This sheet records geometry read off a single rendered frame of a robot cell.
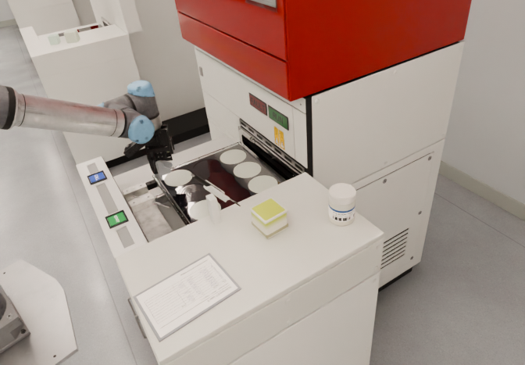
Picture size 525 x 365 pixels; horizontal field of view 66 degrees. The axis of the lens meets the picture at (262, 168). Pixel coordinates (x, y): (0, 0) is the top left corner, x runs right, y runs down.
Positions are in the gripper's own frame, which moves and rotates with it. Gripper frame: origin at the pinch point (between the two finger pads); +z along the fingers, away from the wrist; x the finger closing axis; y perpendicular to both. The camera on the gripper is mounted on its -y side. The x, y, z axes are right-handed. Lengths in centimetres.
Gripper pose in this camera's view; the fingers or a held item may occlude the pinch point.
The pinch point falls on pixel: (158, 177)
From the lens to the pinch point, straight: 148.9
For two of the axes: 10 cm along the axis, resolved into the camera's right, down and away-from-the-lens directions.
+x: -0.8, -5.7, 8.2
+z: 0.8, 8.2, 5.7
